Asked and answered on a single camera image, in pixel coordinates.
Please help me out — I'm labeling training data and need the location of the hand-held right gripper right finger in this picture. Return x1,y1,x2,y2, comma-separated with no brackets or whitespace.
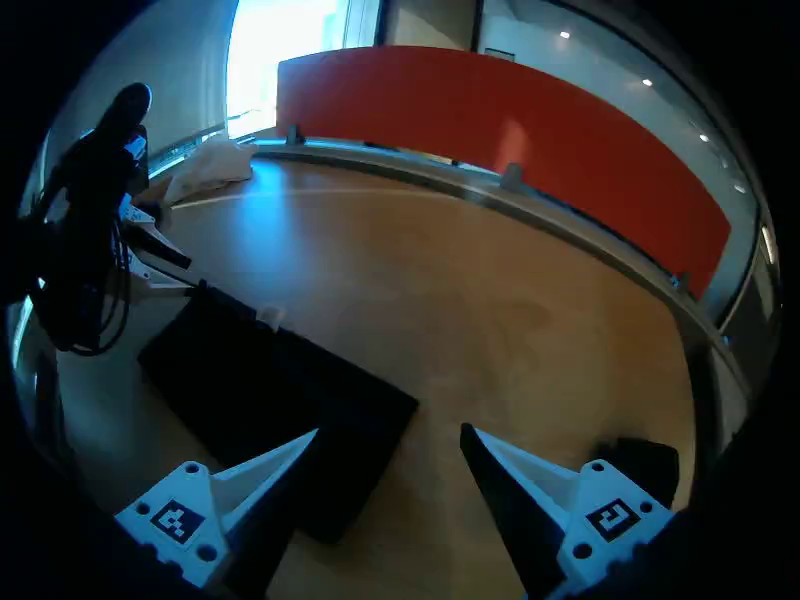
459,422,678,600

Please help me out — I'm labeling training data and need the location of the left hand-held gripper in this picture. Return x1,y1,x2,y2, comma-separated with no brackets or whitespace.
27,82,209,342

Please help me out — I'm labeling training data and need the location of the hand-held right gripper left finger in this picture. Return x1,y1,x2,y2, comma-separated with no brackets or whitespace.
114,428,321,600

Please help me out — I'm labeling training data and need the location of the black towel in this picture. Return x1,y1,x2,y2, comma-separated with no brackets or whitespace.
137,288,421,545

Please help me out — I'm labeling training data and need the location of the stack of black towels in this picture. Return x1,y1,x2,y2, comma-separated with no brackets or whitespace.
596,438,681,509

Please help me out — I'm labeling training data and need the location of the heap of white towels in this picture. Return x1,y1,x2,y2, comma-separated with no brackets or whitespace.
163,138,259,205

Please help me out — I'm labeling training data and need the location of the red desk screen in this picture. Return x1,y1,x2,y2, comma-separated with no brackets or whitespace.
249,45,761,392

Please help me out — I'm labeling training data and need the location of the black cable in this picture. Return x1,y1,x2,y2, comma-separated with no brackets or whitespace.
54,209,133,358

